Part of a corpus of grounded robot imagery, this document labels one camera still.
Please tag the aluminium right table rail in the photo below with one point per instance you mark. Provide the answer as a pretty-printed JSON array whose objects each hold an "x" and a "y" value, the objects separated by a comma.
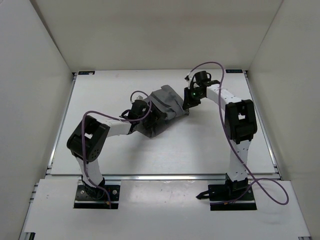
[{"x": 261, "y": 157}]

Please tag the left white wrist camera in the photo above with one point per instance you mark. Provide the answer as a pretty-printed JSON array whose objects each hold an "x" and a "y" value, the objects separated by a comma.
[{"x": 139, "y": 97}]

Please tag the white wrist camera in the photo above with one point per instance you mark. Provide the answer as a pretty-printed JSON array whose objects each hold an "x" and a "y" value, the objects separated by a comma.
[
  {"x": 139, "y": 97},
  {"x": 190, "y": 77}
]

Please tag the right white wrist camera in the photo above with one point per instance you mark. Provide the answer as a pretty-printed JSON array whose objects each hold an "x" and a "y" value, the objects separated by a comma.
[{"x": 190, "y": 77}]

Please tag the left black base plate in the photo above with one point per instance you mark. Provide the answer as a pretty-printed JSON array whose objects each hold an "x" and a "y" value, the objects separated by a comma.
[{"x": 86, "y": 198}]

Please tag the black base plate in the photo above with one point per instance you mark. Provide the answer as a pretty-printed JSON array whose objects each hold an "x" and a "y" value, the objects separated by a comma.
[
  {"x": 86, "y": 198},
  {"x": 223, "y": 199}
]

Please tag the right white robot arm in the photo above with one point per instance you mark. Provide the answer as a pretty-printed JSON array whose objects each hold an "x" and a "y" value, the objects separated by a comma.
[{"x": 238, "y": 119}]

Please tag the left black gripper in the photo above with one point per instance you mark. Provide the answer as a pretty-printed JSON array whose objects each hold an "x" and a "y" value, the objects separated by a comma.
[{"x": 155, "y": 115}]

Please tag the blue table label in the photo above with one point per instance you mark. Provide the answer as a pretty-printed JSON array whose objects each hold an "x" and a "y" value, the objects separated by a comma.
[
  {"x": 86, "y": 73},
  {"x": 234, "y": 71}
]

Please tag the aluminium table rail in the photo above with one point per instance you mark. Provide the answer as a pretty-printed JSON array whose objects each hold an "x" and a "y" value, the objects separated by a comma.
[
  {"x": 261, "y": 157},
  {"x": 60, "y": 127},
  {"x": 165, "y": 177}
]

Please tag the grey pleated skirt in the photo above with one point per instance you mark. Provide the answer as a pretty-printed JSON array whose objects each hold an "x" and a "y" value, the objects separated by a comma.
[{"x": 166, "y": 109}]

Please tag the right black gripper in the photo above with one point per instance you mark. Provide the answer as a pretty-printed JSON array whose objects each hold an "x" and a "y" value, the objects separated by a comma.
[{"x": 188, "y": 103}]

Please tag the right blue table label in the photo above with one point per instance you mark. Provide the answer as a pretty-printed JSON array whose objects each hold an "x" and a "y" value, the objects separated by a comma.
[{"x": 234, "y": 71}]

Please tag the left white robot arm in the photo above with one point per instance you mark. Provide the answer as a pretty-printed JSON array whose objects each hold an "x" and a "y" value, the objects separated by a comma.
[{"x": 87, "y": 140}]

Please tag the left blue table label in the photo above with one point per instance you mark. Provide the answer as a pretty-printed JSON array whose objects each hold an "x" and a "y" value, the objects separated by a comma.
[{"x": 86, "y": 73}]

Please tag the aluminium left table rail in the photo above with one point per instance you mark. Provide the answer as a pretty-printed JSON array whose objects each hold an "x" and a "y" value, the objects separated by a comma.
[{"x": 60, "y": 127}]

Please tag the aluminium front table rail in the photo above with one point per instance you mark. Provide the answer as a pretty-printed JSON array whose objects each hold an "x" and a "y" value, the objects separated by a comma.
[{"x": 165, "y": 177}]

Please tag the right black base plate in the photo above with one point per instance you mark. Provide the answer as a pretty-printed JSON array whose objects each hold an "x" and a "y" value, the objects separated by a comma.
[{"x": 223, "y": 199}]

